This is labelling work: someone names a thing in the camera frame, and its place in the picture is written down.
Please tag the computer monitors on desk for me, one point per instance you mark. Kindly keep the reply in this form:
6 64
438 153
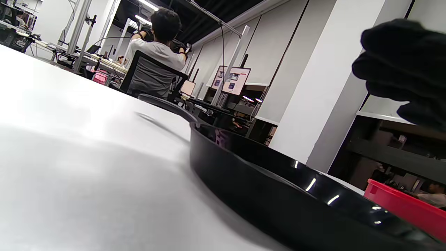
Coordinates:
237 82

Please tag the small glowing monitor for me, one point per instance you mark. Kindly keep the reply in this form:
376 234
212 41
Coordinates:
188 88

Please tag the silver aluminium frame post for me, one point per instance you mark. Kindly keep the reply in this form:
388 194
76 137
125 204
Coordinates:
78 28

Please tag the red plastic container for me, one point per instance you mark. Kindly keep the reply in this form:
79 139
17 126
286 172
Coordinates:
400 205

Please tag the black mesh office chair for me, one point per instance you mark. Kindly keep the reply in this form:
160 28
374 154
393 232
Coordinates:
134 66

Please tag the black frying pan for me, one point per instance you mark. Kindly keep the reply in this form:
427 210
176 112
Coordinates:
244 181

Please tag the person's left hand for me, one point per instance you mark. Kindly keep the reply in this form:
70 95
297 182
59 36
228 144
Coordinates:
404 66

